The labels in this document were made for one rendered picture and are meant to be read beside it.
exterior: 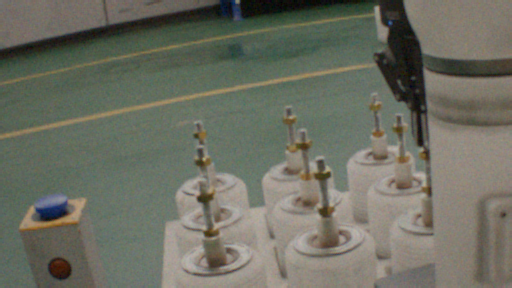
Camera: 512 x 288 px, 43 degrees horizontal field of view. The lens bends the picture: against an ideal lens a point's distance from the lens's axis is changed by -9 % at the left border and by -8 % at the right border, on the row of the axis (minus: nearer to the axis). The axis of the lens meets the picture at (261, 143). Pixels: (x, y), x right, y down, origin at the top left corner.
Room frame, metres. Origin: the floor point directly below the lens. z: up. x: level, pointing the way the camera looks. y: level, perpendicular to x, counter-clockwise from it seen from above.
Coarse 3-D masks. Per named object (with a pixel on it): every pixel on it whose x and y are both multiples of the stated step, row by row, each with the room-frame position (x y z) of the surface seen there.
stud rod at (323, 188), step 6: (318, 156) 0.66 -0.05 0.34; (318, 162) 0.66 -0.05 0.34; (324, 162) 0.66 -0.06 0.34; (318, 168) 0.66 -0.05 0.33; (324, 168) 0.66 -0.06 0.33; (324, 180) 0.65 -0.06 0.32; (318, 186) 0.66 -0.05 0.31; (324, 186) 0.65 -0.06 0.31; (324, 192) 0.65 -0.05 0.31; (324, 198) 0.65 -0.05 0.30; (324, 204) 0.65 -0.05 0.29; (324, 216) 0.66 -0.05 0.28
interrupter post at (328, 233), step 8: (320, 216) 0.66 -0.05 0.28; (336, 216) 0.65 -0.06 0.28; (320, 224) 0.65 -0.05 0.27; (328, 224) 0.65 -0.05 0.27; (336, 224) 0.65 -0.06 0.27; (320, 232) 0.65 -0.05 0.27; (328, 232) 0.65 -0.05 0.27; (336, 232) 0.65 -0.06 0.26; (320, 240) 0.65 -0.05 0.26; (328, 240) 0.65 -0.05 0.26; (336, 240) 0.65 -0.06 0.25
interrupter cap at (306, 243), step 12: (312, 228) 0.69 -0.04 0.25; (348, 228) 0.68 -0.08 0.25; (360, 228) 0.67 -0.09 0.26; (300, 240) 0.67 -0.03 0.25; (312, 240) 0.67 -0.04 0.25; (348, 240) 0.65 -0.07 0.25; (360, 240) 0.64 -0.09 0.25; (300, 252) 0.64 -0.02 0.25; (312, 252) 0.63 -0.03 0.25; (324, 252) 0.63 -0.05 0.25; (336, 252) 0.62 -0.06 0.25; (348, 252) 0.62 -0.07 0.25
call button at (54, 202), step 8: (40, 200) 0.69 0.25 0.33; (48, 200) 0.68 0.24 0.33; (56, 200) 0.68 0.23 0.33; (64, 200) 0.68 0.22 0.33; (40, 208) 0.67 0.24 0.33; (48, 208) 0.67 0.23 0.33; (56, 208) 0.67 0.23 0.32; (64, 208) 0.68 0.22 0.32; (40, 216) 0.68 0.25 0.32; (48, 216) 0.67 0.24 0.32
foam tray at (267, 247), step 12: (348, 192) 0.97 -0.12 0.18; (264, 216) 0.93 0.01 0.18; (168, 228) 0.93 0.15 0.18; (264, 228) 0.88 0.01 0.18; (168, 240) 0.89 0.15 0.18; (264, 240) 0.84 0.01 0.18; (168, 252) 0.84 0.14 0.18; (264, 252) 0.81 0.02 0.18; (276, 252) 0.82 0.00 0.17; (168, 264) 0.81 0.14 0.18; (264, 264) 0.77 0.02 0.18; (276, 264) 0.77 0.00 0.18; (384, 264) 0.72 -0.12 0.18; (168, 276) 0.77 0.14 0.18; (276, 276) 0.73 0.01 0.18; (384, 276) 0.69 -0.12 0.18
